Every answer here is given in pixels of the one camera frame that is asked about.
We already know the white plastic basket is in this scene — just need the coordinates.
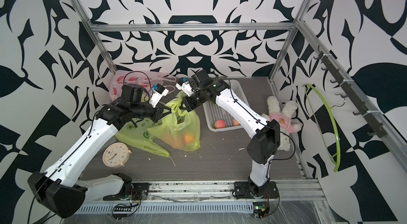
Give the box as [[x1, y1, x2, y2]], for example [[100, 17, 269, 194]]
[[202, 80, 249, 133]]

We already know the green avocado plastic bag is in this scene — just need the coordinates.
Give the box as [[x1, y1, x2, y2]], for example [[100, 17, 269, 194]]
[[148, 94, 201, 152]]

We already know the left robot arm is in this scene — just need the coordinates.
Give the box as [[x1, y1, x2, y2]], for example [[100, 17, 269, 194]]
[[28, 84, 169, 219]]

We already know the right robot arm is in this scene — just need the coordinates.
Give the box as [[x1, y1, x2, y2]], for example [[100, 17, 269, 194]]
[[176, 70, 280, 191]]

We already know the pink plastic bag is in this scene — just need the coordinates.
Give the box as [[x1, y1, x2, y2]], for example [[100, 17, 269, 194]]
[[109, 71, 178, 101]]

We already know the pink peach front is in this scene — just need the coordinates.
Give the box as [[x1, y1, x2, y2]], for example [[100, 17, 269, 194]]
[[214, 120, 226, 129]]

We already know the peach back basket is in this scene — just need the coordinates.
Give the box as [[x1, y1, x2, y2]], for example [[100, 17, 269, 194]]
[[233, 119, 240, 126]]

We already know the beige alarm clock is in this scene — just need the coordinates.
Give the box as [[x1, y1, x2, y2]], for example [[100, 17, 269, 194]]
[[102, 142, 132, 169]]

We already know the plush bunny toy pink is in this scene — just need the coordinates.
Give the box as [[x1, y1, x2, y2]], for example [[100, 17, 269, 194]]
[[262, 96, 303, 152]]

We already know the green hoop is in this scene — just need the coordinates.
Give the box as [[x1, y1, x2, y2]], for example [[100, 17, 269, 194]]
[[303, 84, 341, 173]]

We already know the black hook rack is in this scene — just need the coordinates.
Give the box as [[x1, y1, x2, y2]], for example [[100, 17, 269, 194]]
[[315, 47, 388, 138]]

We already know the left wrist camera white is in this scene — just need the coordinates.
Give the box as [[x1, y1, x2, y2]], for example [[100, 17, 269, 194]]
[[148, 84, 169, 108]]

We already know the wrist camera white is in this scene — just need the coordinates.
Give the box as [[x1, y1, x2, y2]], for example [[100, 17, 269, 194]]
[[176, 77, 195, 97], [148, 84, 169, 108]]

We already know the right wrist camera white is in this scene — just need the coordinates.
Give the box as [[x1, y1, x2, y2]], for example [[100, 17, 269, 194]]
[[176, 77, 195, 97]]

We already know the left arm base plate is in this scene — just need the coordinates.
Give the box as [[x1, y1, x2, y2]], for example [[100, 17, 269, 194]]
[[103, 180, 150, 201]]

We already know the aluminium frame bar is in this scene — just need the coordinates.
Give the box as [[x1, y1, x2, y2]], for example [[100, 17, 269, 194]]
[[90, 22, 294, 32]]

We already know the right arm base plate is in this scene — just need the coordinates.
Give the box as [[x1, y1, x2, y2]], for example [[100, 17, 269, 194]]
[[232, 181, 279, 199]]

